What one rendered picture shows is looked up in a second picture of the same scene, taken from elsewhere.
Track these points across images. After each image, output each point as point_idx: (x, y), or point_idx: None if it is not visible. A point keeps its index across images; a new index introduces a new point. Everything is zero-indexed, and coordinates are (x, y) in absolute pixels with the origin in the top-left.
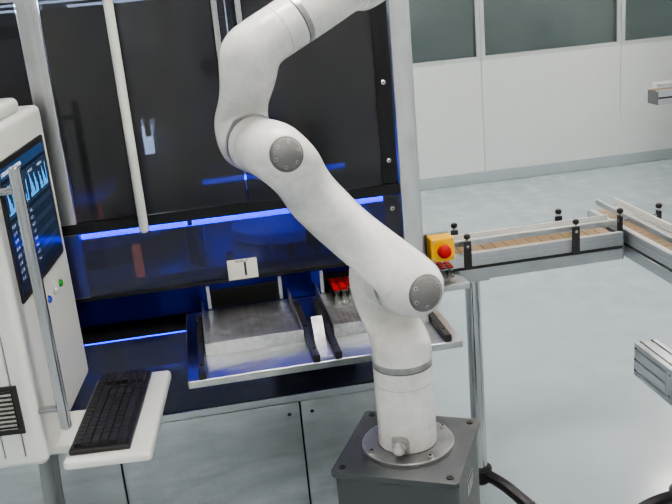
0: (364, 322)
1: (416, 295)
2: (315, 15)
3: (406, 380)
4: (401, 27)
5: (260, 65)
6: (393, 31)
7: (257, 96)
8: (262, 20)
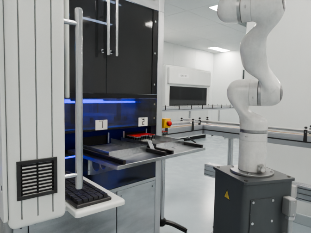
0: (244, 112)
1: (281, 92)
2: None
3: (265, 136)
4: (161, 34)
5: None
6: (159, 35)
7: None
8: None
